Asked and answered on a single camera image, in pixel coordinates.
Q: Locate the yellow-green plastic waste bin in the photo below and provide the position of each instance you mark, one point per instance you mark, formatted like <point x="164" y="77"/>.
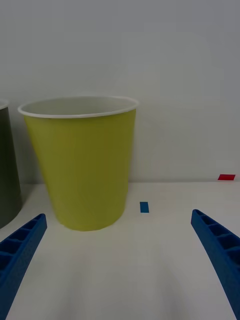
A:
<point x="85" y="172"/>

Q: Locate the grey plastic waste bin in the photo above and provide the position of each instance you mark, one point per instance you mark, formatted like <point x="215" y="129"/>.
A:
<point x="7" y="165"/>

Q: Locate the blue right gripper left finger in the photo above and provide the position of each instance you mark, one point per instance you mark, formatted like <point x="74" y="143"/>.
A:
<point x="21" y="252"/>

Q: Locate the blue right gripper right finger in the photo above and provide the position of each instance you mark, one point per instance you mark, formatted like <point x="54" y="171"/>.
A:
<point x="220" y="245"/>

